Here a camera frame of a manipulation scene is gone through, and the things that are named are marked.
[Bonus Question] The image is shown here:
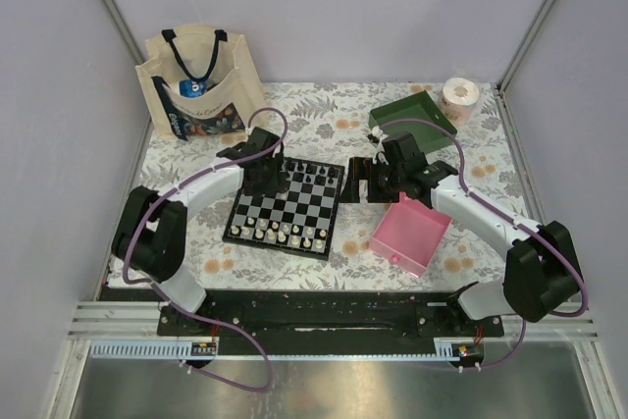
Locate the cream canvas tote bag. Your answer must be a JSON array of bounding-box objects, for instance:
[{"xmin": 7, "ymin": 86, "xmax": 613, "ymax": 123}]
[{"xmin": 135, "ymin": 24, "xmax": 266, "ymax": 140}]

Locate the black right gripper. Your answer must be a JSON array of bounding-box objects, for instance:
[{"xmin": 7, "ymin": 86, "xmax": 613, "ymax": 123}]
[{"xmin": 339, "ymin": 157, "xmax": 405, "ymax": 205}]

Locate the pink plastic tray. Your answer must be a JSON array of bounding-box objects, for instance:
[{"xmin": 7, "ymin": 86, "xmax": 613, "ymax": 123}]
[{"xmin": 369, "ymin": 193, "xmax": 451, "ymax": 277}]

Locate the blue white packet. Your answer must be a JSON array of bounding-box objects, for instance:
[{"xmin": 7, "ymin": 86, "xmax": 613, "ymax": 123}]
[{"xmin": 179, "ymin": 79, "xmax": 208, "ymax": 98}]

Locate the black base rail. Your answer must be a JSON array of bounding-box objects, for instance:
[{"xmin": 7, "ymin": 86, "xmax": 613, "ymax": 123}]
[{"xmin": 154, "ymin": 289, "xmax": 504, "ymax": 352}]

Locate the floral table cloth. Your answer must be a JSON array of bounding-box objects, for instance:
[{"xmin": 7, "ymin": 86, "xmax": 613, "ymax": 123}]
[{"xmin": 105, "ymin": 80, "xmax": 549, "ymax": 292}]

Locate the black white chess board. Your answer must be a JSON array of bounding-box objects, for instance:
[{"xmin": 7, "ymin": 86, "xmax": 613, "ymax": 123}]
[{"xmin": 222, "ymin": 159, "xmax": 344, "ymax": 261}]

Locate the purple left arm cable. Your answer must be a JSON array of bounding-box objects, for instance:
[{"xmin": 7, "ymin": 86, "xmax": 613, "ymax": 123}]
[{"xmin": 121, "ymin": 107, "xmax": 290, "ymax": 393}]

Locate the green plastic tray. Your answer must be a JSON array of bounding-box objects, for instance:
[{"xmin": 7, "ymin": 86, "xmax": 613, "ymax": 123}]
[{"xmin": 368, "ymin": 90, "xmax": 458, "ymax": 155}]

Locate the toilet paper roll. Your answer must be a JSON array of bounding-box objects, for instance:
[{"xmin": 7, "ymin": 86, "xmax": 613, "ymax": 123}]
[{"xmin": 437, "ymin": 78, "xmax": 481, "ymax": 127}]

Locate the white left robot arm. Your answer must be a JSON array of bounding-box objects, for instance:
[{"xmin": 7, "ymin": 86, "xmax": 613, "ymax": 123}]
[{"xmin": 112, "ymin": 127, "xmax": 286, "ymax": 336}]

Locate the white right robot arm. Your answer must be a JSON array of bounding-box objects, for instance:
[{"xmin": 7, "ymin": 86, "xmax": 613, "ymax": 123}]
[{"xmin": 340, "ymin": 132, "xmax": 588, "ymax": 337}]

